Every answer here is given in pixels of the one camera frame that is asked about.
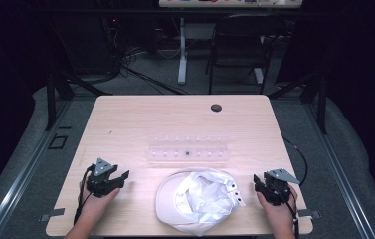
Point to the white desk leg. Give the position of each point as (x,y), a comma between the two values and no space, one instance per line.
(182,53)
(258,75)

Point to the black tape square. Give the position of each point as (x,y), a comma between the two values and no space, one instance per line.
(50,142)

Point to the black tape strip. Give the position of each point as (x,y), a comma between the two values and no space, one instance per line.
(64,127)

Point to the clear acrylic rack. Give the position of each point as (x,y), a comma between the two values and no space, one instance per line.
(188,150)

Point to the person's right hand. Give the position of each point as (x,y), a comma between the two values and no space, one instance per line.
(278,214)

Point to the black folding chair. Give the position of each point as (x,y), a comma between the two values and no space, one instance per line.
(241,43)

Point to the aluminium floor rail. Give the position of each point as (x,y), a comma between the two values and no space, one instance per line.
(19,176)
(340,176)

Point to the person's left hand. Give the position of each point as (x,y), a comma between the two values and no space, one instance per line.
(99,203)

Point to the grey tape strip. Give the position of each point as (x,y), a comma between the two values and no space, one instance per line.
(311,214)
(53,214)

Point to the white baseball cap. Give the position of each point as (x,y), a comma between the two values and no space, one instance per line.
(197,202)

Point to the black metal stand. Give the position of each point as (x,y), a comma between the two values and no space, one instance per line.
(321,99)
(52,99)

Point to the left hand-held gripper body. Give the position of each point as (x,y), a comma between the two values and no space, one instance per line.
(101,177)

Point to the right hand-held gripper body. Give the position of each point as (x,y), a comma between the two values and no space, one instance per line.
(278,187)

